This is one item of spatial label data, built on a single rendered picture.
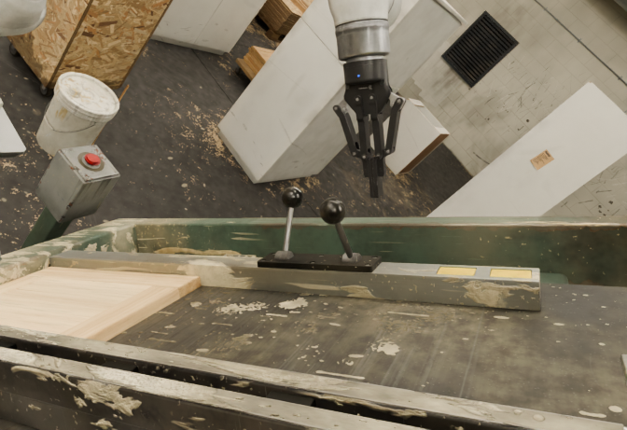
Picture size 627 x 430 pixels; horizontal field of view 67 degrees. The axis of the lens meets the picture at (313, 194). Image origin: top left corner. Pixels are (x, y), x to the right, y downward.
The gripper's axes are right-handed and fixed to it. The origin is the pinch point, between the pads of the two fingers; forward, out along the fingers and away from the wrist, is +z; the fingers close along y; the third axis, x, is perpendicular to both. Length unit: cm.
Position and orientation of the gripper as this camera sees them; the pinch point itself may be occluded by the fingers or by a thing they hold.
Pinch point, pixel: (375, 176)
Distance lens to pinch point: 85.0
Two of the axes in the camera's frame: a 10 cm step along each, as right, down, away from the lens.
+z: 1.1, 9.8, 1.8
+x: -4.3, 2.1, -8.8
